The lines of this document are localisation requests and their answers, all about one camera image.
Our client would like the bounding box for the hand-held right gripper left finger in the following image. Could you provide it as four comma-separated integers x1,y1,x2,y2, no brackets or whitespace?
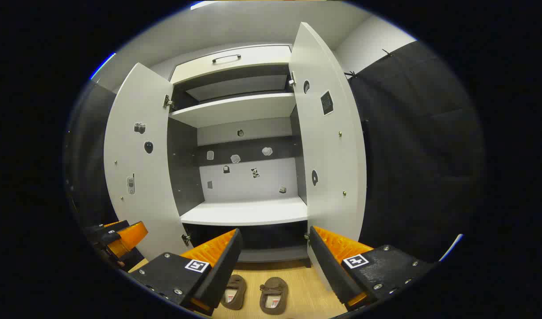
128,228,244,317

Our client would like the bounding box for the brown fuzzy shoe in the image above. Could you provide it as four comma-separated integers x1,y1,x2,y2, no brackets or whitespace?
259,277,289,315
221,275,247,311

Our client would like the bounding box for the cabinet door with cat sticker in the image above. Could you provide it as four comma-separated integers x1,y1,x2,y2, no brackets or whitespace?
289,21,368,293

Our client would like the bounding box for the black backdrop cloth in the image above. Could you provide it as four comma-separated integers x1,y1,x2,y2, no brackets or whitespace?
65,82,121,231
344,40,486,266

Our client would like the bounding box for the white shoe cabinet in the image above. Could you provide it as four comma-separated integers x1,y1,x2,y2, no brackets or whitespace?
167,43,310,263

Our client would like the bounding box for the cabinet door with camera sticker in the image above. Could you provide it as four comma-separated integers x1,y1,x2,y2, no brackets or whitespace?
104,62,192,261

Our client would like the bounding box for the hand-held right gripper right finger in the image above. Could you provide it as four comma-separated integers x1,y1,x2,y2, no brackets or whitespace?
308,226,436,311

